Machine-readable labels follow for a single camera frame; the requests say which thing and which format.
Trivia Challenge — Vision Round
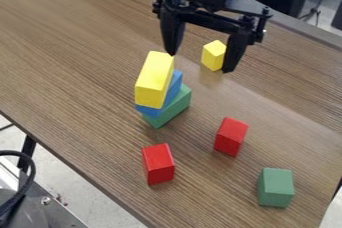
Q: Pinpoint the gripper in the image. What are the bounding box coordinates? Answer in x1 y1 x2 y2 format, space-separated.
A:
150 0 274 74

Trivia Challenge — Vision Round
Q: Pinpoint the yellow cube block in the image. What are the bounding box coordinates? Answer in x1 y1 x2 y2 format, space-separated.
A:
200 39 229 72

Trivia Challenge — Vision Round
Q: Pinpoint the blue rectangular block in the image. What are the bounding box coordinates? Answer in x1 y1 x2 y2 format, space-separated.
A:
133 69 185 119

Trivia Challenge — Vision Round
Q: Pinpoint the yellow rectangular block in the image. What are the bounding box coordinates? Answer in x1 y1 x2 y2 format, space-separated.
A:
133 50 177 110

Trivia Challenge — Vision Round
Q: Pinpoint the green rectangular block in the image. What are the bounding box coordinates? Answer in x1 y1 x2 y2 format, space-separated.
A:
140 83 194 130

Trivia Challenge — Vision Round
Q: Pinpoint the red cube block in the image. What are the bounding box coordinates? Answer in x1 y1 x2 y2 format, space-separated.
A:
212 116 250 158
140 142 177 186

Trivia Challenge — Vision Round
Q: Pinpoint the green cube block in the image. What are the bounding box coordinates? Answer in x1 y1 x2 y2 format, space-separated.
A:
255 167 297 209

